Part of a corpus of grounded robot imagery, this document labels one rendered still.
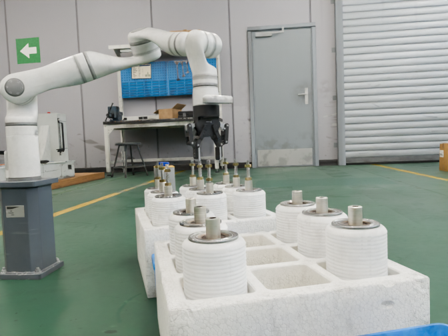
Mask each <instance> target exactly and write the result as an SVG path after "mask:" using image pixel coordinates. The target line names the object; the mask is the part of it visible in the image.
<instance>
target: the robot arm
mask: <svg viewBox="0 0 448 336"><path fill-rule="evenodd" d="M127 38H128V42H129V45H130V48H131V50H132V53H133V56H132V57H114V56H110V55H106V54H103V53H98V52H95V51H85V52H82V53H79V54H76V55H72V56H70V57H67V58H64V59H62V60H59V61H56V62H54V63H51V64H49V65H46V66H44V67H40V68H36V69H32V70H28V71H22V72H18V73H12V74H10V75H8V76H6V77H4V78H3V79H2V81H1V82H0V94H1V95H2V96H3V97H4V98H5V99H6V104H7V114H6V117H5V132H6V142H7V150H6V151H4V158H5V175H6V181H32V180H38V179H41V166H40V155H39V136H38V126H37V119H38V104H37V95H38V94H40V93H43V92H46V91H48V90H52V89H56V88H62V87H70V86H75V85H80V84H84V83H87V82H90V81H93V80H96V79H98V78H101V77H104V76H106V75H109V74H112V73H114V72H117V71H121V70H124V69H128V68H131V67H136V66H138V65H143V64H146V63H150V62H152V61H155V60H157V59H158V58H160V56H161V51H160V48H161V49H162V50H163V51H164V52H166V53H168V54H170V55H172V56H179V57H187V58H188V61H189V65H190V68H191V71H192V74H193V118H194V122H193V123H192V124H190V123H188V124H184V131H185V140H186V144H187V145H189V146H191V147H192V148H193V158H194V160H195V161H201V148H199V146H200V144H201V142H202V140H203V138H204V137H211V139H212V140H213V142H214V144H215V146H216V147H215V159H216V160H221V158H222V156H223V148H222V146H223V145H225V144H228V138H229V124H228V123H224V124H223V123H220V121H219V116H220V111H219V104H230V103H233V98H232V96H226V95H219V92H218V84H217V70H216V68H215V67H214V66H212V65H210V64H208V62H207V60H206V58H208V59H212V58H214V57H216V56H218V54H220V52H221V50H222V41H221V39H220V38H219V36H218V35H216V34H214V33H210V32H206V31H201V30H197V29H194V30H192V31H190V32H169V31H164V30H161V29H156V28H152V27H142V28H138V29H134V30H132V31H131V32H130V33H129V34H128V36H127ZM193 128H194V129H195V130H196V133H195V136H194V139H193ZM219 128H220V130H221V135H220V134H219V132H218V130H219Z"/></svg>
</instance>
